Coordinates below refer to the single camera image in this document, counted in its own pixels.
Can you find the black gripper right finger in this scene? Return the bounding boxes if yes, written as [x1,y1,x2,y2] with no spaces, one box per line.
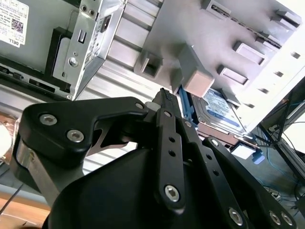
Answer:
[166,91,298,229]

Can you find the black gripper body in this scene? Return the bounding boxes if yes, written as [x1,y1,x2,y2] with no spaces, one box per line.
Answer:
[42,145,231,229]

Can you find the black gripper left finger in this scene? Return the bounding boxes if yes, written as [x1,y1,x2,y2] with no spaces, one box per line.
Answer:
[9,88,187,210]

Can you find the hard disk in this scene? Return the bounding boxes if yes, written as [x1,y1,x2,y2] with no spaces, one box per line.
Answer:
[176,85,264,166]

